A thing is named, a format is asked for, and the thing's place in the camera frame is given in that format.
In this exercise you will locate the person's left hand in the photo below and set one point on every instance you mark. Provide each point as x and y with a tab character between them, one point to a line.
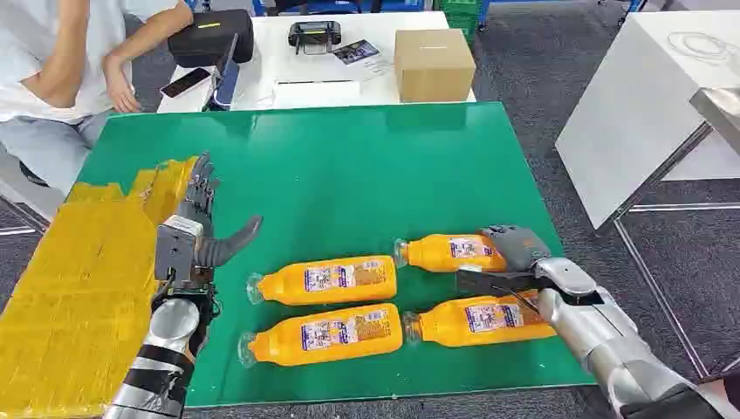
122	87

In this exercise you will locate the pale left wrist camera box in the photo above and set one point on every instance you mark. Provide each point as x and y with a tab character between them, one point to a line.
176	248

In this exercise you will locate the steel bench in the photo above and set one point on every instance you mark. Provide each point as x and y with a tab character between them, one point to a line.
720	113

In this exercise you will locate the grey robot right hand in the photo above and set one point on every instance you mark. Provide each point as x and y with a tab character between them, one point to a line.
520	246

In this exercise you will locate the green mat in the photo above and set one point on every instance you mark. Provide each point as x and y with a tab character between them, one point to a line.
347	185

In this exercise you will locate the black bag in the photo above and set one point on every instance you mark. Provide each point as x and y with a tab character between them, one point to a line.
208	37

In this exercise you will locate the black phone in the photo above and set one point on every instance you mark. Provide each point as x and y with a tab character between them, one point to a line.
185	83

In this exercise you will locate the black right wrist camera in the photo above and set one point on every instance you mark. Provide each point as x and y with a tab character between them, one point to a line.
491	283

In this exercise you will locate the white flat box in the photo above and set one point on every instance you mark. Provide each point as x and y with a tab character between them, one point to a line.
315	94

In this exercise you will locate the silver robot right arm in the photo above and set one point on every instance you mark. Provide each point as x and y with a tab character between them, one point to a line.
601	341

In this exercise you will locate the yellow sheet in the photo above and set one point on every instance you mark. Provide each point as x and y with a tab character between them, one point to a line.
69	277

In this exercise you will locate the person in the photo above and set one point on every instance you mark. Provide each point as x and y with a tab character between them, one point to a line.
722	399
104	35

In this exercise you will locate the blue tablet case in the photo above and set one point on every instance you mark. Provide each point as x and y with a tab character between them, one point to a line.
226	81

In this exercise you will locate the steel table frame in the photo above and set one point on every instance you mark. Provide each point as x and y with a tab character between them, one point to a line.
656	179

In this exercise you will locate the orange drink bottle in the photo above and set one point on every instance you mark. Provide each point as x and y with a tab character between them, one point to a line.
428	254
272	347
439	326
289	286

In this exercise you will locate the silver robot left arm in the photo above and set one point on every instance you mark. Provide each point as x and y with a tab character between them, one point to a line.
167	329

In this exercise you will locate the large white table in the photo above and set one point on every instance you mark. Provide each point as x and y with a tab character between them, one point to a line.
630	110

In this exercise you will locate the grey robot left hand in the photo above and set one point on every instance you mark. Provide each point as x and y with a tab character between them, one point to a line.
199	196

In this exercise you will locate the blue rack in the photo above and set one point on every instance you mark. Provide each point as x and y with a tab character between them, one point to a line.
399	6

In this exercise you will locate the brown cardboard box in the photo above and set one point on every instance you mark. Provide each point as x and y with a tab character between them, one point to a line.
433	66

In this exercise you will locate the green crate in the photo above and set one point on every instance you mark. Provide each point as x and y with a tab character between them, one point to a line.
459	17

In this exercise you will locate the pale seat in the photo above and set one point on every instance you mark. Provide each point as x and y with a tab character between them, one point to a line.
23	194

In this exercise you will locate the black handheld controller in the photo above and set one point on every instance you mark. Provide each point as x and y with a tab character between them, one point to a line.
315	35

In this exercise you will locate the dark printed leaflet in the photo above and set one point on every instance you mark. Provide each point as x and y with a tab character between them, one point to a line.
355	52

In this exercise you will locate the white paper sheet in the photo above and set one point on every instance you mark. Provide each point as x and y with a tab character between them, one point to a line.
378	68

